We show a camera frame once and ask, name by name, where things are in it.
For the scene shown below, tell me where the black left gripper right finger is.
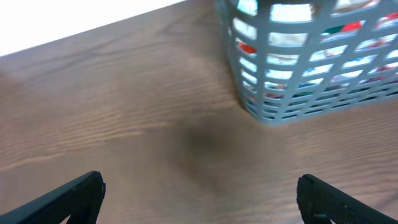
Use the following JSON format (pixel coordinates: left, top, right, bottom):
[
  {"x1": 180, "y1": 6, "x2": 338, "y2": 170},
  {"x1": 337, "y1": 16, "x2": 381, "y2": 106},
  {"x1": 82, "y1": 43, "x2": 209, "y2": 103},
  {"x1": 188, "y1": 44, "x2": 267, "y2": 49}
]
[{"x1": 297, "y1": 174, "x2": 397, "y2": 224}]

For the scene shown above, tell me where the grey plastic basket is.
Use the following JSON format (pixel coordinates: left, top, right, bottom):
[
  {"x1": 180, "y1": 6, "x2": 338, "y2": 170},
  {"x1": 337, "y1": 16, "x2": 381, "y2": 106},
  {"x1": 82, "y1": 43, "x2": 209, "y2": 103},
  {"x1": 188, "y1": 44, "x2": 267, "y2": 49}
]
[{"x1": 215, "y1": 0, "x2": 397, "y2": 124}]

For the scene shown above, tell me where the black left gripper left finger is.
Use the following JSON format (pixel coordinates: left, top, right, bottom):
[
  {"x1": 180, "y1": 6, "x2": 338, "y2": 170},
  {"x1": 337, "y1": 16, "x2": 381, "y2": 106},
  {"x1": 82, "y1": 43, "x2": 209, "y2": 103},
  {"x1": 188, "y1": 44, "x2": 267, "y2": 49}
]
[{"x1": 1, "y1": 171, "x2": 106, "y2": 224}]

